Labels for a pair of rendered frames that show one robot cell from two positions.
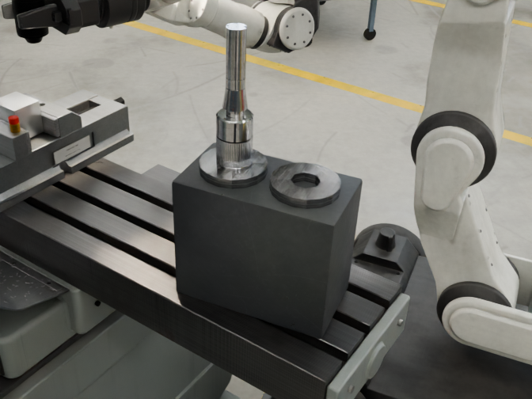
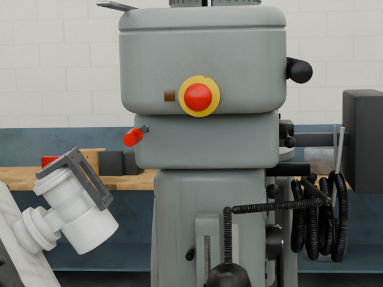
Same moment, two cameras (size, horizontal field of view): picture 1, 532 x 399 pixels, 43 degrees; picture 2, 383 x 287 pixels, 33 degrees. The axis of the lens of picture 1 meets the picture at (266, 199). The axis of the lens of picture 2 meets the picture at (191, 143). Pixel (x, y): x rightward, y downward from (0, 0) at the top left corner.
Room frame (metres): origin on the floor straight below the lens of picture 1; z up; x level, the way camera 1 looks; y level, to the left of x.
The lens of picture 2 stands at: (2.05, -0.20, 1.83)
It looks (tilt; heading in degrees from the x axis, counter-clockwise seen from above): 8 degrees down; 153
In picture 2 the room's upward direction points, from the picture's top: 1 degrees counter-clockwise
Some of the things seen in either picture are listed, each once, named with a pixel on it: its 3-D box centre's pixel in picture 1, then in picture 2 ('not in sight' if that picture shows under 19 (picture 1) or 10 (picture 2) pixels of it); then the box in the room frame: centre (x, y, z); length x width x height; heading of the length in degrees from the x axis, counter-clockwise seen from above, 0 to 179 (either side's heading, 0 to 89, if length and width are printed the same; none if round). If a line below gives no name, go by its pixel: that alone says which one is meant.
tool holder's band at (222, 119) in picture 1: (234, 117); not in sight; (0.77, 0.04, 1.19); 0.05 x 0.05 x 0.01
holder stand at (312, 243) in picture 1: (265, 233); not in sight; (0.75, 0.00, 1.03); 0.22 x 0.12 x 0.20; 68
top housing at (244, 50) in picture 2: not in sight; (209, 58); (0.99, 0.38, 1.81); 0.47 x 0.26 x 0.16; 148
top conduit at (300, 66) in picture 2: not in sight; (289, 68); (1.06, 0.51, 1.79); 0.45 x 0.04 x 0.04; 148
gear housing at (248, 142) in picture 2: not in sight; (212, 127); (0.97, 0.39, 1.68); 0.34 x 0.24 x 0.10; 148
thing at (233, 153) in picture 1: (234, 142); not in sight; (0.77, 0.04, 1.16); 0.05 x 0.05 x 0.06
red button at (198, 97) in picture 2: not in sight; (198, 97); (1.22, 0.23, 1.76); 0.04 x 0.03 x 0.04; 58
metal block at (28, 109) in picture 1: (17, 116); not in sight; (1.05, 0.43, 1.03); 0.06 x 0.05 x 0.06; 57
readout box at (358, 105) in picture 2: not in sight; (368, 138); (0.93, 0.81, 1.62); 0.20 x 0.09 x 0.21; 148
